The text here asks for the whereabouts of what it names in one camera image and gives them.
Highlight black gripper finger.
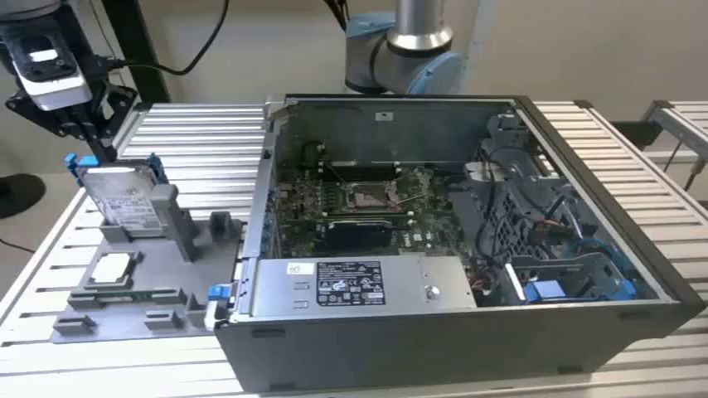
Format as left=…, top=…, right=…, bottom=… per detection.
left=4, top=88, right=84, bottom=138
left=81, top=84, right=140, bottom=163

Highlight hard disk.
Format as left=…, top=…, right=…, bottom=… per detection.
left=64, top=152, right=171, bottom=240

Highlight grey metal disk bay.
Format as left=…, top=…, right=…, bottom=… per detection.
left=447, top=114, right=643, bottom=308

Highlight blue disk carrier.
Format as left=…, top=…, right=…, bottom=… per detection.
left=523, top=280, right=567, bottom=300

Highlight black round stand base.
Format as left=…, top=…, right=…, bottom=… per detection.
left=0, top=173, right=47, bottom=220

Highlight silver CPU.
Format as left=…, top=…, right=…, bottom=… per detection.
left=91, top=255, right=137, bottom=283

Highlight grey parts rack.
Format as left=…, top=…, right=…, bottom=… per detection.
left=49, top=184, right=248, bottom=345

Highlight locking lever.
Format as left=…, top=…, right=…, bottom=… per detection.
left=324, top=160, right=351, bottom=184

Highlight green RAM stick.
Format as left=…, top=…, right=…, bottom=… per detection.
left=93, top=289, right=181, bottom=300

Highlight CPU socket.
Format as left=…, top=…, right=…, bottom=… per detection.
left=341, top=180, right=403, bottom=211

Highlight black graphics card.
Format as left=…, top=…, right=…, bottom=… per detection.
left=323, top=219, right=395, bottom=252

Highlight silver power supply unit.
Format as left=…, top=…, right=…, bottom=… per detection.
left=248, top=255, right=480, bottom=318

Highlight green motherboard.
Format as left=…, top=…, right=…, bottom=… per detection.
left=273, top=165, right=471, bottom=258

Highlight black open PC case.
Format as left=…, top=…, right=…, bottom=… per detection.
left=212, top=93, right=704, bottom=393

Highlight yellow black power connector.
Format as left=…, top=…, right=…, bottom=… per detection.
left=533, top=221, right=576, bottom=245

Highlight slatted metal side table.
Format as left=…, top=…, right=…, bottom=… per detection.
left=640, top=99, right=708, bottom=165

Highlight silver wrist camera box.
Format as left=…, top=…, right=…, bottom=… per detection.
left=0, top=22, right=95, bottom=112

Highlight black upright post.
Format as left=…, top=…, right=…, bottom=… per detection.
left=101, top=0, right=172, bottom=104

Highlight black camera cable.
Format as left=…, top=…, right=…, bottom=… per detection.
left=109, top=0, right=231, bottom=76

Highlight black hanging cables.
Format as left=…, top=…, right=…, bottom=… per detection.
left=323, top=0, right=351, bottom=30

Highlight blue wire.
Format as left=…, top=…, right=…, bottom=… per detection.
left=568, top=236, right=635, bottom=299

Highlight black bracket block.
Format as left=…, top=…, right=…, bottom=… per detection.
left=611, top=119, right=664, bottom=151

